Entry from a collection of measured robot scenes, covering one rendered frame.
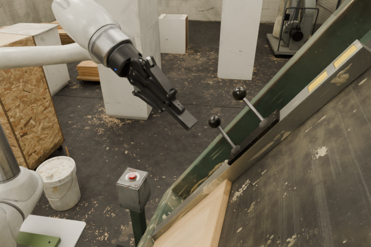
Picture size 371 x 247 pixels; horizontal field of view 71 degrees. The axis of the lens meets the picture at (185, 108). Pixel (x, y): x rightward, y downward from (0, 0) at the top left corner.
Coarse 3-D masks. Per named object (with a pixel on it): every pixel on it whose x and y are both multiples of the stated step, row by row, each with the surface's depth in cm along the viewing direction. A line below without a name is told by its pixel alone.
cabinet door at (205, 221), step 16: (224, 192) 70; (192, 208) 86; (208, 208) 74; (224, 208) 67; (176, 224) 91; (192, 224) 77; (208, 224) 66; (160, 240) 96; (176, 240) 81; (192, 240) 69; (208, 240) 60
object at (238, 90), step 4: (236, 88) 68; (240, 88) 68; (244, 88) 68; (232, 92) 68; (236, 92) 67; (240, 92) 67; (244, 92) 67; (232, 96) 69; (236, 96) 68; (240, 96) 67; (244, 96) 68; (240, 100) 69; (244, 100) 68; (248, 104) 67; (252, 108) 66; (256, 112) 66; (260, 116) 65; (260, 120) 66; (264, 120) 64; (268, 120) 64; (260, 124) 65; (264, 124) 64
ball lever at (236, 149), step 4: (212, 116) 75; (216, 116) 75; (208, 120) 75; (212, 120) 74; (216, 120) 74; (220, 120) 75; (208, 124) 76; (212, 124) 74; (216, 124) 74; (220, 128) 74; (220, 132) 74; (224, 132) 74; (224, 136) 74; (228, 140) 73; (232, 144) 72; (236, 148) 71; (232, 152) 72; (236, 152) 71
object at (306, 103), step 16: (368, 48) 51; (352, 64) 50; (368, 64) 49; (336, 80) 52; (352, 80) 52; (304, 96) 57; (320, 96) 55; (288, 112) 59; (304, 112) 58; (272, 128) 62; (288, 128) 61; (256, 144) 66; (272, 144) 64; (240, 160) 70; (256, 160) 68; (224, 176) 75; (208, 192) 80; (176, 208) 96; (160, 224) 102
